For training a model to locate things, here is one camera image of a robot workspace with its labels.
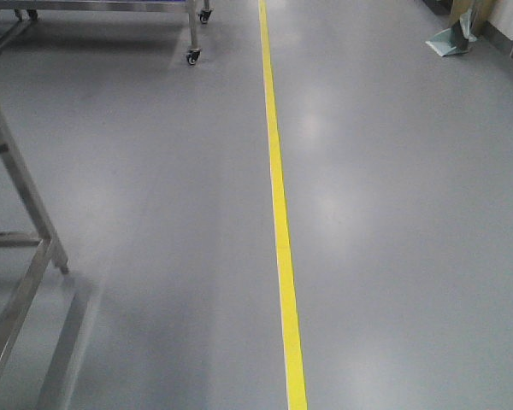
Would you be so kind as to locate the pale green dustpan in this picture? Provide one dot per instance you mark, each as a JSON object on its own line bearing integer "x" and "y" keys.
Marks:
{"x": 456, "y": 39}

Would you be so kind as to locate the steel cart with casters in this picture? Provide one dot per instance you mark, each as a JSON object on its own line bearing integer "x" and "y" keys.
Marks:
{"x": 26, "y": 13}

